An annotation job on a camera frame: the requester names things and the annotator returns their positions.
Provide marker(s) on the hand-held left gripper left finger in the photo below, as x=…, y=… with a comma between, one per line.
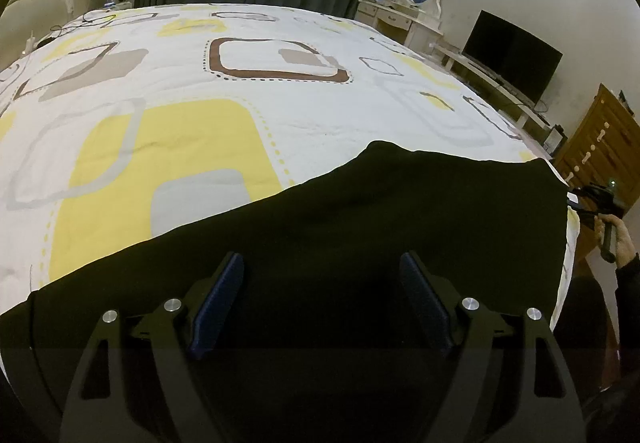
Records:
x=220, y=303

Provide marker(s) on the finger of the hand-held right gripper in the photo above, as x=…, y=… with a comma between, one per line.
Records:
x=580, y=204

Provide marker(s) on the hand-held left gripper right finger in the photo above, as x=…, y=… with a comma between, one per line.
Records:
x=425, y=303

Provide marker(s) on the black pants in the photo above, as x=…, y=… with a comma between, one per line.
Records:
x=350, y=223

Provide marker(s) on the person's right forearm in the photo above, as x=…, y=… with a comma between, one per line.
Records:
x=629, y=293

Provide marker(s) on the person's right hand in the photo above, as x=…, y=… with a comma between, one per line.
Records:
x=624, y=238

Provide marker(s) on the brown wooden cabinet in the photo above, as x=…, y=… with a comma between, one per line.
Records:
x=600, y=138

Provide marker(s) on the white television stand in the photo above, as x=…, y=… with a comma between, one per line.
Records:
x=500, y=90

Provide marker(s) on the person's dark clothing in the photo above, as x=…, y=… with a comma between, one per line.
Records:
x=585, y=363

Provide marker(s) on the black television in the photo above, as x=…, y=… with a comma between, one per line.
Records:
x=510, y=55

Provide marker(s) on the bed with patterned sheet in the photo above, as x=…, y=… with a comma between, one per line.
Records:
x=200, y=73

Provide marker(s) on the white dressing table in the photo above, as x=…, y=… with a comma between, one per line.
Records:
x=395, y=20

